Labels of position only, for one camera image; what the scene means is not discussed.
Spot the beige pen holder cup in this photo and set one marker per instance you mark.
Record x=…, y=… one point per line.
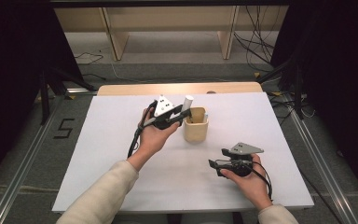
x=195, y=132

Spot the yellow tape piece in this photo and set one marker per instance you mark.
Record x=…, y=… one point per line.
x=276, y=93
x=71, y=97
x=257, y=74

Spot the short thick white cylinder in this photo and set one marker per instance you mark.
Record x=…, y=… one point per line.
x=188, y=101

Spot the dark curtain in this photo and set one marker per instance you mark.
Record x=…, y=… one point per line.
x=12, y=77
x=345, y=77

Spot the person's left hand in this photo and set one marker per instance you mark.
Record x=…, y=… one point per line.
x=150, y=140

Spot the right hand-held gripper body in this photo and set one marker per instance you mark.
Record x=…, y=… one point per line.
x=240, y=163

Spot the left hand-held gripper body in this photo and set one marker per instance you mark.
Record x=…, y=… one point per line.
x=163, y=107

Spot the light wooden shelf unit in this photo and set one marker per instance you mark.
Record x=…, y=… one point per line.
x=118, y=40

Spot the white table cover sheet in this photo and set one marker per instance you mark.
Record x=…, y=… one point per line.
x=105, y=130

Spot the aluminium floor rail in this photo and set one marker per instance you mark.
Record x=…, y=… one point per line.
x=21, y=174
x=326, y=174

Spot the person's right hand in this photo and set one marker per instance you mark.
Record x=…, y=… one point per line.
x=256, y=186

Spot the black stand legs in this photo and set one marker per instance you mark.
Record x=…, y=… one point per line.
x=297, y=93
x=45, y=99

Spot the white marker with blue ends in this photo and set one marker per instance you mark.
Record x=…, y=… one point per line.
x=205, y=117

